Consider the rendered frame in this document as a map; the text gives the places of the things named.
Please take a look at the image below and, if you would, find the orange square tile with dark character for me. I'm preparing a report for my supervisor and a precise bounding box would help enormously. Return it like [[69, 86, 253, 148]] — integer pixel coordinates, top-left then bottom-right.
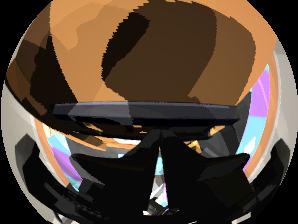
[[189, 140, 201, 153]]

